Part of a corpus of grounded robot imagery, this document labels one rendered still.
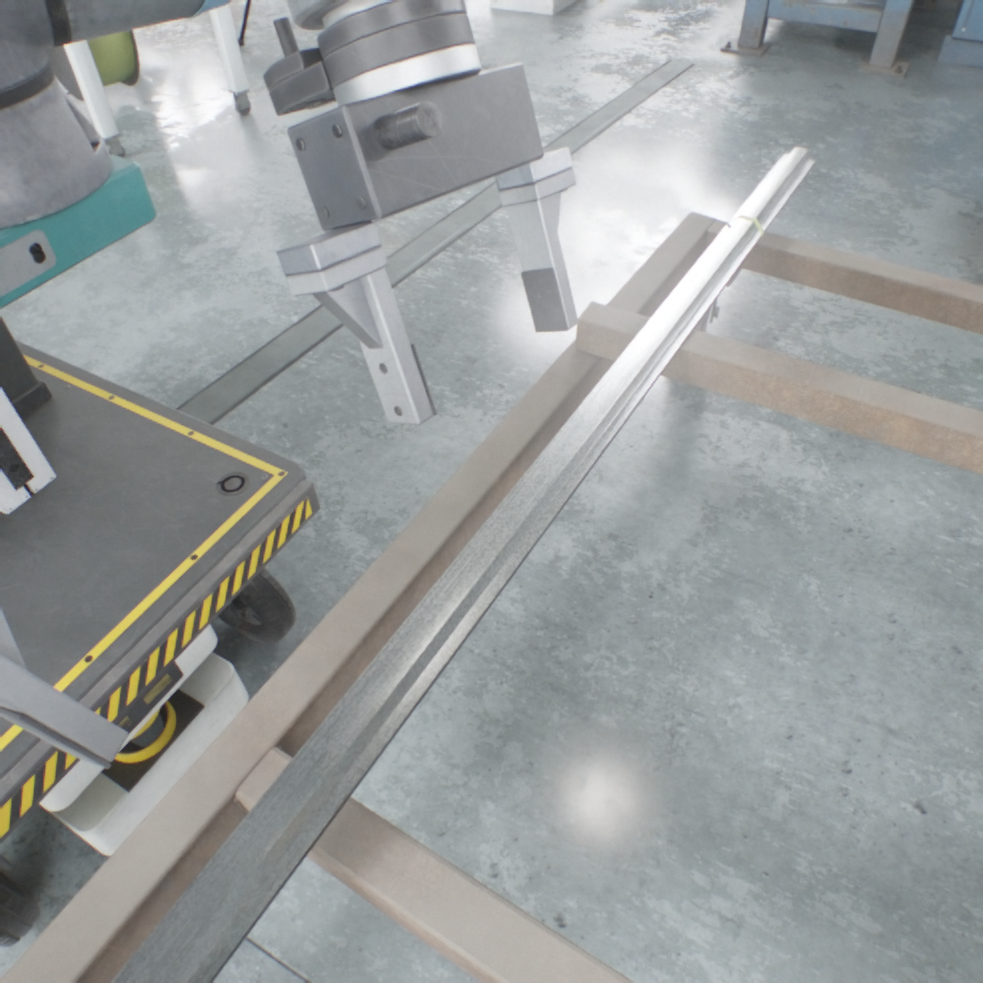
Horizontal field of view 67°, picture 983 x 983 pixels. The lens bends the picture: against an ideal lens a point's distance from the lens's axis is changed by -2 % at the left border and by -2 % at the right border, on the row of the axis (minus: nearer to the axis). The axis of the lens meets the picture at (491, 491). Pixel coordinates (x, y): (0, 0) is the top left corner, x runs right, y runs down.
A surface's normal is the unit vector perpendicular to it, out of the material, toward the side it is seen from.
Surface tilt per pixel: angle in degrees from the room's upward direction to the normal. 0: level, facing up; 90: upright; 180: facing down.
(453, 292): 0
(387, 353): 83
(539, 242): 83
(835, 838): 0
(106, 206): 90
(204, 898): 0
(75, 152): 70
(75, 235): 90
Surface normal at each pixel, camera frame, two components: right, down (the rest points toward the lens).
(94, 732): 0.83, -0.02
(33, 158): 0.75, 0.16
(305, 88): -0.63, 0.49
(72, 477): -0.03, -0.69
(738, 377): -0.49, 0.65
